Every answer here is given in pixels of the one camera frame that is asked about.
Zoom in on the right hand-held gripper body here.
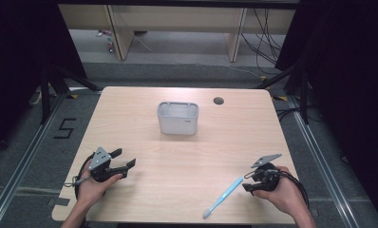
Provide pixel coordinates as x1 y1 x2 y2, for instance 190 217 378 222
244 153 283 193

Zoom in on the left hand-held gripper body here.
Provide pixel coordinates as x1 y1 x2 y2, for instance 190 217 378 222
87 146 116 183

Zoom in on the light blue toothbrush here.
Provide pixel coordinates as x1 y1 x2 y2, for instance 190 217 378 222
201 176 244 220

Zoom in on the white plastic container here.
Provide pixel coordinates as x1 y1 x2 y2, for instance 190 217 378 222
156 101 200 137

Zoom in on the person's right hand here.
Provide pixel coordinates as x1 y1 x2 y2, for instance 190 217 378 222
253 165 306 217

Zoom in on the person's left hand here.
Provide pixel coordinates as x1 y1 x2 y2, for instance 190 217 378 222
77 160 123 208

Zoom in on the grey tape strip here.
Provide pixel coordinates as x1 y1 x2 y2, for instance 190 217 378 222
47 197 71 208

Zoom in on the black metal stand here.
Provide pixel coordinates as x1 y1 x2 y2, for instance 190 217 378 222
255 61 312 125
39 65 103 125

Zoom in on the black curtain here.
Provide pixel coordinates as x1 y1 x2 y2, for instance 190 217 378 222
0 0 87 160
274 0 378 222

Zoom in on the beige background desk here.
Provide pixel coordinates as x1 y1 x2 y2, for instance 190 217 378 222
57 3 297 63

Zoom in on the left hand-held gripper cable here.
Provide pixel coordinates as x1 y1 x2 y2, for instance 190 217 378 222
63 152 98 200

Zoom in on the hand-held gripper cable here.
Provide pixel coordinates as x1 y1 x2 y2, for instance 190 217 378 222
63 152 98 200
243 169 311 211

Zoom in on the right hand-held gripper cable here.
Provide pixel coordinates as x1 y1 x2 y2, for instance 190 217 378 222
243 169 311 211

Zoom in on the metal floor rail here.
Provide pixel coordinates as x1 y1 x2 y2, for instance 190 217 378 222
286 94 362 228
0 93 67 228

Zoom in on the black floor cable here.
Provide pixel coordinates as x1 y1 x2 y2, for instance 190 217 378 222
275 105 325 124

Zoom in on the bundle of black cables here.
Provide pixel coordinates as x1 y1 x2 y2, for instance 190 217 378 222
240 9 287 76

